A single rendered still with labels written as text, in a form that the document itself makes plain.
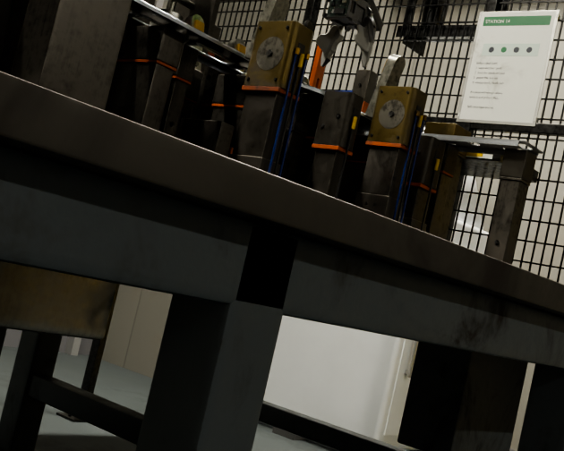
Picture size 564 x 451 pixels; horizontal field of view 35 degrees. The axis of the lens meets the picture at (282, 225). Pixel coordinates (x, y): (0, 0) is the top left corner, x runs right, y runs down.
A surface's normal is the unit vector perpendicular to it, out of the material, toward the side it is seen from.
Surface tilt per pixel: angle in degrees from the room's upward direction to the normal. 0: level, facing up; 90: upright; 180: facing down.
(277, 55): 90
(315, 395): 90
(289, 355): 90
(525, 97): 90
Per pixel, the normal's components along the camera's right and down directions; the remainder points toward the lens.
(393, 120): -0.62, -0.19
